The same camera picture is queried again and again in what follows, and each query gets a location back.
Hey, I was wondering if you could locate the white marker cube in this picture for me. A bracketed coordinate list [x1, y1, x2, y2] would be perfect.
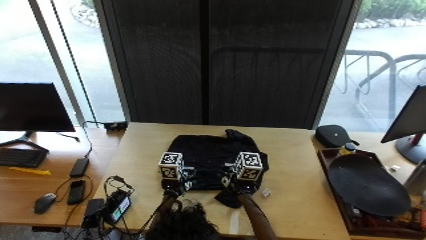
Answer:
[157, 151, 185, 181]
[232, 151, 264, 182]

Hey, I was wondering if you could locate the black computer monitor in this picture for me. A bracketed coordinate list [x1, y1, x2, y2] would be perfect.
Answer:
[0, 82, 77, 153]

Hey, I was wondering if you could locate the black keyboard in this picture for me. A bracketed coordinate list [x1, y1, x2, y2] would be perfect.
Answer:
[0, 147, 49, 169]

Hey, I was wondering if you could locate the black cable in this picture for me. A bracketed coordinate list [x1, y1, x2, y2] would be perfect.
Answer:
[55, 120, 106, 159]

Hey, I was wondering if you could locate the yellow bottle with black cap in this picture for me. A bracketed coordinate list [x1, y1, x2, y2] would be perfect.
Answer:
[338, 142, 358, 157]

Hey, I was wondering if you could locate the black computer mouse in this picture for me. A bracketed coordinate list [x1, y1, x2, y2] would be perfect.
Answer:
[33, 192, 58, 215]

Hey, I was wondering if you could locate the yellow flat tool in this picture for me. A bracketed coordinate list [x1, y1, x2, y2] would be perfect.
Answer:
[7, 166, 53, 177]

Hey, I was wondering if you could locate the black power strip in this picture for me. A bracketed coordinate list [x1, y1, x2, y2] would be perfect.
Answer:
[102, 121, 129, 132]

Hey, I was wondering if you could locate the black zip case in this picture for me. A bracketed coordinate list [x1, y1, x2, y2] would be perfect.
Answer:
[314, 124, 360, 149]

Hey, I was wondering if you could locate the black device with screen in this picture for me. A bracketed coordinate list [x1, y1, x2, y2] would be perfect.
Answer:
[101, 189, 133, 226]

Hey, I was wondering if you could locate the person's right hand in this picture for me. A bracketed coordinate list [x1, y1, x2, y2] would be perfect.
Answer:
[219, 162, 262, 197]

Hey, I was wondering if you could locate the black oval tray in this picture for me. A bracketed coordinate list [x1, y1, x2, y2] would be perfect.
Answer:
[327, 154, 412, 218]

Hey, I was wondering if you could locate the black smartphone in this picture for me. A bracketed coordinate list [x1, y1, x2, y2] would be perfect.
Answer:
[66, 179, 86, 206]

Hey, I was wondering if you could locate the person's left hand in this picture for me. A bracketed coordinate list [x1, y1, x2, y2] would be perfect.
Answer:
[158, 165, 197, 198]

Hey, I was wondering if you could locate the black garment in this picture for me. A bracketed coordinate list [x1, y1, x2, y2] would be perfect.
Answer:
[166, 128, 270, 210]

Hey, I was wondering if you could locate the small black box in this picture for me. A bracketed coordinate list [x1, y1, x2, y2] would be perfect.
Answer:
[81, 198, 106, 230]

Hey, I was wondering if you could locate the brown wooden tray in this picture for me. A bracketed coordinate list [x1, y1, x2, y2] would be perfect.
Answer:
[316, 147, 426, 240]

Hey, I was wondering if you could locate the dark monitor on grey stand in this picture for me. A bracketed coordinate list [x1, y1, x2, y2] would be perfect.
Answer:
[379, 84, 426, 165]

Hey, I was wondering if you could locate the blind pull cord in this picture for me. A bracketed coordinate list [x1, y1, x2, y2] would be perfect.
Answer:
[49, 0, 99, 125]

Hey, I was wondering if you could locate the dark window blind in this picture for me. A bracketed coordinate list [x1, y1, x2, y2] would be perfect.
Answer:
[91, 0, 362, 130]

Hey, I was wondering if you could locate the grey metal bike rack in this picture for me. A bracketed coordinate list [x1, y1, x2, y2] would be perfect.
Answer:
[338, 49, 398, 125]
[352, 53, 426, 111]

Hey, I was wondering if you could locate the black power adapter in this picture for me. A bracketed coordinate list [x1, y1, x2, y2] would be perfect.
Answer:
[67, 157, 91, 179]

